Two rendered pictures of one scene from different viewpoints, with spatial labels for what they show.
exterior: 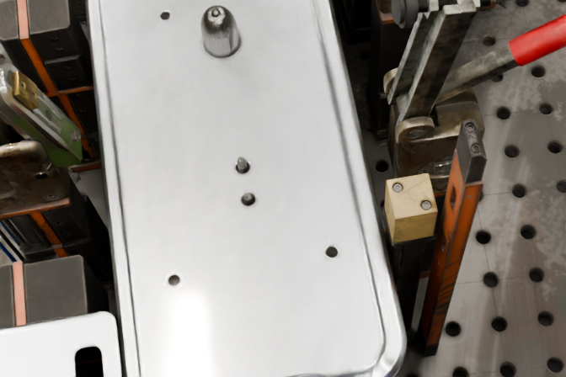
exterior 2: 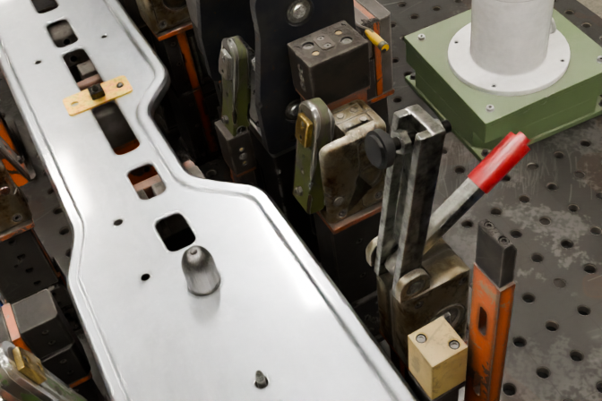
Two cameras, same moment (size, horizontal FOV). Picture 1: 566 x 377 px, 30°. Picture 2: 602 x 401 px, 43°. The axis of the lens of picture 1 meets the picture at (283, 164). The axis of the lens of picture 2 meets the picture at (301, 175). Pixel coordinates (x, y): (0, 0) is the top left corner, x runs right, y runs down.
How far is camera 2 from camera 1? 0.24 m
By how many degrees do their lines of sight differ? 22
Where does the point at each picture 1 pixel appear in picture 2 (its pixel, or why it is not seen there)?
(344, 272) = not seen: outside the picture
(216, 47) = (202, 285)
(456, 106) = (437, 257)
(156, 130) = (167, 377)
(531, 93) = not seen: hidden behind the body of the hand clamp
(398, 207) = (430, 354)
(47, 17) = (34, 313)
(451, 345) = not seen: outside the picture
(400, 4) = (377, 144)
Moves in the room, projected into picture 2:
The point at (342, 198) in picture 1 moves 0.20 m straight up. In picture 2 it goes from (365, 378) to (348, 225)
